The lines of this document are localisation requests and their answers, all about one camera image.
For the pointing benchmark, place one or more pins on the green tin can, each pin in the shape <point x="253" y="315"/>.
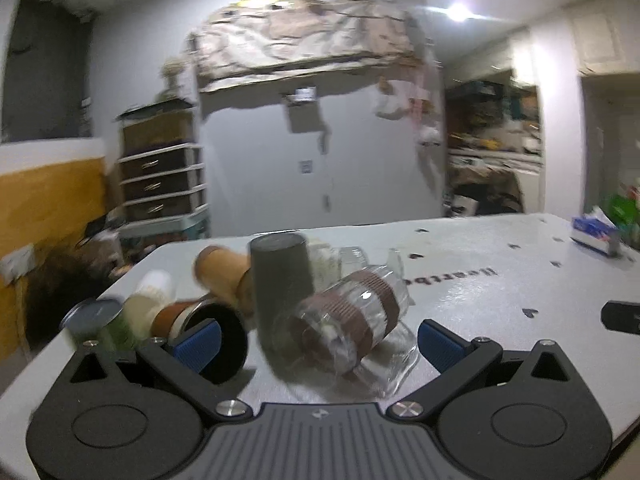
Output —
<point x="100" y="319"/>

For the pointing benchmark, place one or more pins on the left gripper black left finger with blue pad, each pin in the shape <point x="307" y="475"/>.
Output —
<point x="141" y="414"/>

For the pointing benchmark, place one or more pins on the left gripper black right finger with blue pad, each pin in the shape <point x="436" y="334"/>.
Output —
<point x="494" y="413"/>

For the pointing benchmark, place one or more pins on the chair draped with brown clothes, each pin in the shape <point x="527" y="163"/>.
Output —
<point x="492" y="190"/>

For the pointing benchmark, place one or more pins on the glass fish tank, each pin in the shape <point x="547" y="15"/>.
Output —
<point x="157" y="125"/>

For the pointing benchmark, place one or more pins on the patterned cloth wall cover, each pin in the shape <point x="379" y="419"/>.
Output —
<point x="257" y="41"/>

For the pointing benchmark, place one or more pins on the blue tissue box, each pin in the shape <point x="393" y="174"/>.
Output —
<point x="597" y="232"/>

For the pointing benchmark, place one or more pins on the dark grey tumbler cup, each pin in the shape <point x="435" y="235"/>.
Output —
<point x="281" y="275"/>

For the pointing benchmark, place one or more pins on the clear stemmed glass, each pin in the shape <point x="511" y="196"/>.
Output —
<point x="329" y="264"/>

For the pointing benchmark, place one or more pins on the clear mug with brown bands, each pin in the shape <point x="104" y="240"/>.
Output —
<point x="348" y="342"/>

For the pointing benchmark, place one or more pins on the brown cup black interior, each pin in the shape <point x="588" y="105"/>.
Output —
<point x="225" y="324"/>

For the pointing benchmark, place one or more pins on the teal side table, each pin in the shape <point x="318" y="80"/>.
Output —
<point x="193" y="226"/>

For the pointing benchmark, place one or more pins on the white drawer unit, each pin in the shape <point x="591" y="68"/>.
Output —
<point x="163" y="183"/>

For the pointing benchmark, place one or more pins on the white paper cup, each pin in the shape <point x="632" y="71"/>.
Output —
<point x="155" y="291"/>

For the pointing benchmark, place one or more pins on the white wall power socket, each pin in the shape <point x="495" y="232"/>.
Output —
<point x="17" y="264"/>

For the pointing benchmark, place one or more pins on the white plush toy hanging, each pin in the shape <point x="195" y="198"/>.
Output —
<point x="429" y="136"/>

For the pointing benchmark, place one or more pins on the dried flower vase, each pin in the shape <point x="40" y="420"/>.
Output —
<point x="171" y="72"/>

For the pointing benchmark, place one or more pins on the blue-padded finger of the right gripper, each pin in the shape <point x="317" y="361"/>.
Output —
<point x="621" y="316"/>

